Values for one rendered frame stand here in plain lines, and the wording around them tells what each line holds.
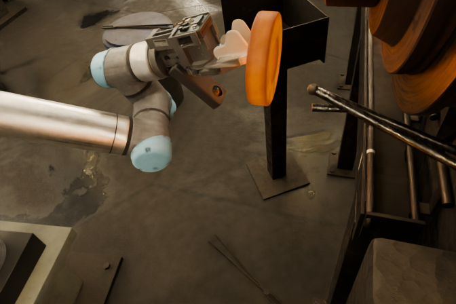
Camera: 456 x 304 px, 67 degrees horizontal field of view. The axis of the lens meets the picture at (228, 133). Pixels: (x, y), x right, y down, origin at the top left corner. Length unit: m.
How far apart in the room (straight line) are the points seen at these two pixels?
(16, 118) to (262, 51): 0.40
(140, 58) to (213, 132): 1.03
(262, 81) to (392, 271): 0.30
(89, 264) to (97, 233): 0.13
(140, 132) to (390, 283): 0.46
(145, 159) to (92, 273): 0.79
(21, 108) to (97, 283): 0.84
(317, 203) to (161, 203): 0.62
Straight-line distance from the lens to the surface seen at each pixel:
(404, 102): 0.37
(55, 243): 1.14
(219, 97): 0.66
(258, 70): 0.52
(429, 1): 0.25
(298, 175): 1.44
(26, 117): 0.64
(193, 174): 1.49
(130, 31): 1.65
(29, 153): 1.95
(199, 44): 0.57
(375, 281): 0.40
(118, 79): 0.70
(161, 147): 0.63
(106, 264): 1.36
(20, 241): 1.10
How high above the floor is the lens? 1.16
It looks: 46 degrees down
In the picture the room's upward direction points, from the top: 9 degrees counter-clockwise
